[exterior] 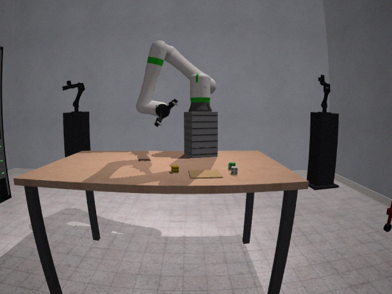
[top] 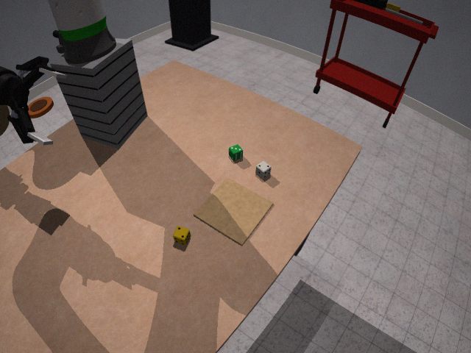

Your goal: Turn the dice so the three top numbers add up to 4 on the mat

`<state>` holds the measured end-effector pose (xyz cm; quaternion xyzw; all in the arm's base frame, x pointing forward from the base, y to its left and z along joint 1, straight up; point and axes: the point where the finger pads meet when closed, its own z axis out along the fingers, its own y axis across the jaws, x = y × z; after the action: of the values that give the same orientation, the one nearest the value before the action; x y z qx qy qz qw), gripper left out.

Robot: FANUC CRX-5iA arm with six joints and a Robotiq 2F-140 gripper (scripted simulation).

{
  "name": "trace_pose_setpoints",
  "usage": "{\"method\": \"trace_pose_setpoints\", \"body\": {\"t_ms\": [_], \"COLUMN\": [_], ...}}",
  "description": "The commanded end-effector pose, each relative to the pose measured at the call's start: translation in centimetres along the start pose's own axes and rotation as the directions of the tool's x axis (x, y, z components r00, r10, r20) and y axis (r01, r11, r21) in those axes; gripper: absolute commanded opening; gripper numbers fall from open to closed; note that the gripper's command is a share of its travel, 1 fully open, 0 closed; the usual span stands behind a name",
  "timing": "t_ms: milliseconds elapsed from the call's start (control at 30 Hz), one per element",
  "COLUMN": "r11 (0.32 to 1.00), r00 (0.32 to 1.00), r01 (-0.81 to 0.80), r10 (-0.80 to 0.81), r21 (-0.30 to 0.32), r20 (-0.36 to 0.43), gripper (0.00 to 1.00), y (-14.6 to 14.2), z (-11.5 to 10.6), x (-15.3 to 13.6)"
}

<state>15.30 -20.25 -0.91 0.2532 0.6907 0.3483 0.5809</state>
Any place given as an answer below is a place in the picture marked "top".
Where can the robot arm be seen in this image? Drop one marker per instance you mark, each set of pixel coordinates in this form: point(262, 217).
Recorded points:
point(82, 25)

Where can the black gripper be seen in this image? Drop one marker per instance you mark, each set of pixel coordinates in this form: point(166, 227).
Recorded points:
point(14, 92)

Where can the grey die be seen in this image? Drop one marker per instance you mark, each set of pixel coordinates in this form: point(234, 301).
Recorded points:
point(263, 169)

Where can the yellow die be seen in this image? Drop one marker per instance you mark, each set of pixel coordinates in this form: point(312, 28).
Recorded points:
point(181, 235)

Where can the green die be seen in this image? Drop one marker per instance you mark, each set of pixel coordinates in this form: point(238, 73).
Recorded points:
point(235, 152)

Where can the tan flat mat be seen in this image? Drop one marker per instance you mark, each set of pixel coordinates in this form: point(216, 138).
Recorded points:
point(233, 210)

